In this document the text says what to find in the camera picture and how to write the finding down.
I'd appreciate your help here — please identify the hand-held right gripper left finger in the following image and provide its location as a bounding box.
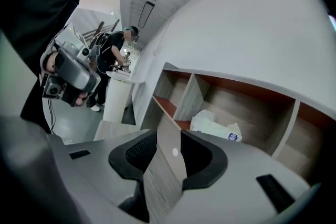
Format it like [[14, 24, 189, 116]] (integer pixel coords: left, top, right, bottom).
[[49, 128, 158, 224]]

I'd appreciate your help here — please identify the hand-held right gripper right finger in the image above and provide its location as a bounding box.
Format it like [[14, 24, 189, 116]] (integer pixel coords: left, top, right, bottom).
[[167, 130, 322, 224]]

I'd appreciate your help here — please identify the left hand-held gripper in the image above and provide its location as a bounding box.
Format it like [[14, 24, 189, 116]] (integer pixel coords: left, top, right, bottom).
[[39, 22, 102, 108]]

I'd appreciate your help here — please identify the white tissues pack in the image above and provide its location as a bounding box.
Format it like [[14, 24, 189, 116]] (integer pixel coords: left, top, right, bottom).
[[189, 109, 243, 143]]

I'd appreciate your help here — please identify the grey wooden desk with hutch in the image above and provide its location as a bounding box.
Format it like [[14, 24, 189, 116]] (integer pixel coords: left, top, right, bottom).
[[140, 61, 336, 188]]

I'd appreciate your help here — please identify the person's left forearm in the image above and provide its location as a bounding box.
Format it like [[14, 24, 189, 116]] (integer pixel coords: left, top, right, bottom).
[[43, 51, 57, 73]]

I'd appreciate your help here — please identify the wood-grain panel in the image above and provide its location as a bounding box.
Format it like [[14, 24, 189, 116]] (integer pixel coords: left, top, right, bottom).
[[93, 120, 188, 221]]

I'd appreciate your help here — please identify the person's left hand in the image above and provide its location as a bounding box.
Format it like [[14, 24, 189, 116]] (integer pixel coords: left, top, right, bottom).
[[74, 90, 89, 108]]

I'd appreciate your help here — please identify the person's black sweatshirt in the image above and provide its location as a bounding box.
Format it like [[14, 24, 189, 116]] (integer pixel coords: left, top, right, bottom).
[[0, 0, 85, 135]]

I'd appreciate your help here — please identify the black framed ceiling lamp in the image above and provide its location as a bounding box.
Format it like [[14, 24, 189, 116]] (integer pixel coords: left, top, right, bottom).
[[137, 1, 155, 29]]

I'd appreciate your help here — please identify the grey fisheye camera box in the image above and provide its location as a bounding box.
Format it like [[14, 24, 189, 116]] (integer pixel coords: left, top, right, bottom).
[[79, 46, 93, 60]]

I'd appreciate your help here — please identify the black fisheye camera box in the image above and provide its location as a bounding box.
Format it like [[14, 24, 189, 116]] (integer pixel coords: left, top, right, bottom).
[[41, 74, 65, 100]]

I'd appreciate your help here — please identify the white ribbed pedestal table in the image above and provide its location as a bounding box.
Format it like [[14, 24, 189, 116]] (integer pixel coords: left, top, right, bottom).
[[103, 70, 145, 124]]

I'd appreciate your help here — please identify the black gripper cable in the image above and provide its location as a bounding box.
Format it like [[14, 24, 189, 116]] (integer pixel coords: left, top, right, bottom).
[[46, 98, 58, 135]]

